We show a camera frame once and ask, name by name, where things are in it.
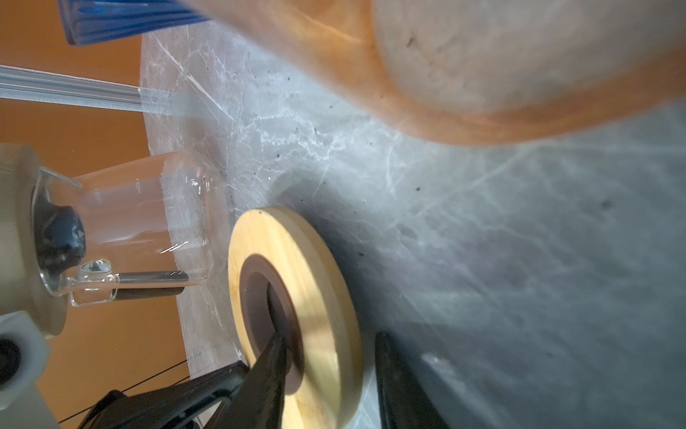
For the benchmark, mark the orange glass pitcher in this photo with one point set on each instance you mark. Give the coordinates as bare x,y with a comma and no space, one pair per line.
477,72

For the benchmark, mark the blue glass ribbed dripper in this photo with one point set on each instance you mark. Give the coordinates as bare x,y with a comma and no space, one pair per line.
90,22

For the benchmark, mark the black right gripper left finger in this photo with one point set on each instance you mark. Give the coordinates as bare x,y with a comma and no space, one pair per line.
259,403

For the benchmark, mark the wooden dripper ring stand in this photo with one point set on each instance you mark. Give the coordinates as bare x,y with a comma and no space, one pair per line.
22,287

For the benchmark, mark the aluminium corner post left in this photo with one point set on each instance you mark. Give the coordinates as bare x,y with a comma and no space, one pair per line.
53,88

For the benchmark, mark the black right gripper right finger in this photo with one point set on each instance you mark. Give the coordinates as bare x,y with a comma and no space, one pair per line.
403,402

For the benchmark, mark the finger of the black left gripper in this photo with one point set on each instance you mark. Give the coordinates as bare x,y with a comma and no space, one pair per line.
175,406

